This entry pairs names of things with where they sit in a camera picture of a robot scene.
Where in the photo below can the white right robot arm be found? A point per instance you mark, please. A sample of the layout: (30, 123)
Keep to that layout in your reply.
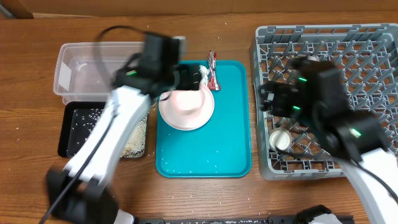
(354, 138)

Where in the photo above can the pink plate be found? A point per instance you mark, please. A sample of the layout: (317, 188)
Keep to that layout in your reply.
(191, 121)

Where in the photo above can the teal serving tray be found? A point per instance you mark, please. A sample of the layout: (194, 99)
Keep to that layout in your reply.
(220, 148)

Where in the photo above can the white tissue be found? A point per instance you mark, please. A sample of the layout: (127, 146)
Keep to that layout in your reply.
(204, 74)

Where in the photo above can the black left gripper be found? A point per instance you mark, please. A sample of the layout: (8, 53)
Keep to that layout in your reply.
(191, 78)

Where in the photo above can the rice and food waste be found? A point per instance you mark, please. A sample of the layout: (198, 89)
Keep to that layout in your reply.
(136, 140)

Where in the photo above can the black plastic tray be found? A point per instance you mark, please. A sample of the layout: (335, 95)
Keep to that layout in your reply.
(74, 130)

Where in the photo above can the red foil snack wrapper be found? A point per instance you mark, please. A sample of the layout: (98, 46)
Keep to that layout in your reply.
(213, 83)

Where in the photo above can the pink bowl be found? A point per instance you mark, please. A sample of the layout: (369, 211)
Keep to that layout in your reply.
(187, 101)

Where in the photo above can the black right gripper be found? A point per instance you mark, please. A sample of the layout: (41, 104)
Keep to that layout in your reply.
(274, 93)

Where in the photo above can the grey dishwasher rack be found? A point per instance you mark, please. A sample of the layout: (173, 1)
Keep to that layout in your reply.
(366, 55)

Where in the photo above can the cream paper cup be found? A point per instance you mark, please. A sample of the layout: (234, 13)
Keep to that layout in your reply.
(280, 138)

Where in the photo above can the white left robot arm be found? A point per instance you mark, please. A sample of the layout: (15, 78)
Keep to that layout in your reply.
(80, 192)

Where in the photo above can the clear plastic container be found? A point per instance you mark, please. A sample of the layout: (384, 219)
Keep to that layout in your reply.
(76, 75)

